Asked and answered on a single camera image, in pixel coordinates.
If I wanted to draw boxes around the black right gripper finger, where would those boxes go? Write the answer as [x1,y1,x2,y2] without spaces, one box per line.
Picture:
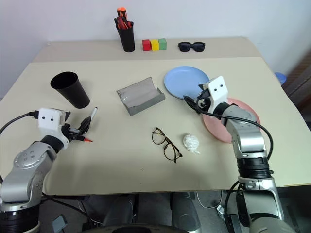
[183,95,199,113]
[198,83,210,98]

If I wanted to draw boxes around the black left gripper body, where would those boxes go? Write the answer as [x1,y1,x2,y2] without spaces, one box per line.
[61,122,83,143]

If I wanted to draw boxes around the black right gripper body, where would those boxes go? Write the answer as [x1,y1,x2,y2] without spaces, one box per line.
[193,88,212,114]

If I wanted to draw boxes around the black marker pen white end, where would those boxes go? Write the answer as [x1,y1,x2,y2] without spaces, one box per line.
[85,106,99,133]

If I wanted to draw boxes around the blue plastic plate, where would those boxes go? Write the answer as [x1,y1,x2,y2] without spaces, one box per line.
[163,66,211,100]

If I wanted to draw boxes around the black plastic cup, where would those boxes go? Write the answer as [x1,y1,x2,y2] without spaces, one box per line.
[50,71,91,110]

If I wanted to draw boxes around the crumpled white paper ball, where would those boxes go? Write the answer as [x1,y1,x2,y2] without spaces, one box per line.
[182,133,202,155]

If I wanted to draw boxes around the pink plastic plate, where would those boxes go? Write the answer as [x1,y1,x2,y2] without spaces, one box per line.
[202,97,262,144]

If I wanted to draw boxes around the tortoiseshell eyeglasses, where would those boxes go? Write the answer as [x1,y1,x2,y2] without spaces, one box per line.
[151,127,184,164]

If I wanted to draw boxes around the grey open glasses case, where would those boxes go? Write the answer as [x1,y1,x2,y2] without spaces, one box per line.
[116,76,167,117]

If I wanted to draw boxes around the black sunglasses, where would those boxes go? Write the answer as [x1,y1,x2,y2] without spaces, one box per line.
[178,41,206,53]

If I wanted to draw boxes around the blue plastic container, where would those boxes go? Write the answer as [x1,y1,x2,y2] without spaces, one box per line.
[274,71,288,86]

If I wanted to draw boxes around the dark grey rounded shape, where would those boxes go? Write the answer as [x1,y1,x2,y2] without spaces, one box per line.
[102,194,136,227]
[169,191,202,233]

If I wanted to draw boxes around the black pen holder cup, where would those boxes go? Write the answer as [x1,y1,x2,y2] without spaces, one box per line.
[116,22,136,53]

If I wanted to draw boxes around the small grey box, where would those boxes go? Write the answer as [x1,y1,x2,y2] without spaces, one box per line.
[52,214,68,232]

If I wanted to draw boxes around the brown wooden furniture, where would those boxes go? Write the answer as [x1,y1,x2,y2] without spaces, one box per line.
[282,47,311,115]

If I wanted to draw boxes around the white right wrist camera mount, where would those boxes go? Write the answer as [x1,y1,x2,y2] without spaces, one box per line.
[199,75,229,114]

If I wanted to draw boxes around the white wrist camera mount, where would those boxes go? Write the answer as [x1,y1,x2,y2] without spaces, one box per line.
[199,75,229,114]
[38,107,71,149]

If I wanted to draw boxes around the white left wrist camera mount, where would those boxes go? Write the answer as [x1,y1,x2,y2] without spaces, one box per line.
[38,107,71,149]

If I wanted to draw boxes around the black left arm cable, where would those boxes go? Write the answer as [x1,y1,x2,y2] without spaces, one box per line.
[0,110,40,141]

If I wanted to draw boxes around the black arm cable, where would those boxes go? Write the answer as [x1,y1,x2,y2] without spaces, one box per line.
[0,110,40,141]
[196,108,275,233]

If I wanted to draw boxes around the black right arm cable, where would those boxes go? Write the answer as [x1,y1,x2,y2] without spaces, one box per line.
[196,108,275,233]

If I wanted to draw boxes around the black floor cable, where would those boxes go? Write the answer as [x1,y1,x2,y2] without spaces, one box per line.
[40,193,104,225]

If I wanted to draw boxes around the white floor cable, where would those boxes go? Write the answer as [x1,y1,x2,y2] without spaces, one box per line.
[195,191,224,210]

